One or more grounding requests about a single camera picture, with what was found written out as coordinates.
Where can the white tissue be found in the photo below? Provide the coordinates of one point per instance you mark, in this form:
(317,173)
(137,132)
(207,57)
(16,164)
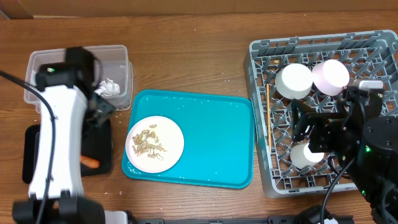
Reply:
(108,88)

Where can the pink plate with food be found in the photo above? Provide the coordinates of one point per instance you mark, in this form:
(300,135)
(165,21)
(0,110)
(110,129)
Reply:
(154,144)

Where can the orange carrot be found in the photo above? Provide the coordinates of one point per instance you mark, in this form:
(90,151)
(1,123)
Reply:
(89,162)

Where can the white bowl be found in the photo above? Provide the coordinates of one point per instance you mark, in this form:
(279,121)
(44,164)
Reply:
(294,81)

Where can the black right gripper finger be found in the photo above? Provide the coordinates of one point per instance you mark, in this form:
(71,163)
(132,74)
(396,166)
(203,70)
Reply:
(299,108)
(301,128)

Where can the black tray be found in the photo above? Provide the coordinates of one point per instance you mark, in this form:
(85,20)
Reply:
(96,144)

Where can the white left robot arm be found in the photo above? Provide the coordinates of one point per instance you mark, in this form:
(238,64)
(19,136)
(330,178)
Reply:
(68,104)

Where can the grey dish rack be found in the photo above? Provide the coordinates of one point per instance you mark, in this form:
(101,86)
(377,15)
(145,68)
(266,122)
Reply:
(369,55)

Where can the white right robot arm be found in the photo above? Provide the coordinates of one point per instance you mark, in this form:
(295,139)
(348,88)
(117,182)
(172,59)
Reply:
(363,141)

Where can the teal serving tray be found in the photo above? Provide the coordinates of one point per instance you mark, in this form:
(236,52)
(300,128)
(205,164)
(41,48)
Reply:
(218,132)

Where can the wooden chopstick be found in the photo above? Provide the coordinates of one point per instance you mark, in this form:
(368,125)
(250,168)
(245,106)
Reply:
(269,117)

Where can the white cup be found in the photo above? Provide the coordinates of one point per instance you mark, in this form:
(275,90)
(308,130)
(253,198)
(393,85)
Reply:
(301,156)

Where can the clear plastic bin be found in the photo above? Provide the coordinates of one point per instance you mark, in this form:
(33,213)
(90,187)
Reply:
(116,68)

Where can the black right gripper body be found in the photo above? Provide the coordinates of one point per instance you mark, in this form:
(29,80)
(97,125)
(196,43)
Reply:
(323,138)

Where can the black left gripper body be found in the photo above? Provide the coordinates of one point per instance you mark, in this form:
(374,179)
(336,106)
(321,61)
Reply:
(98,111)

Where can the pink bowl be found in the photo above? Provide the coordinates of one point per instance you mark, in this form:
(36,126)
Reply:
(330,77)

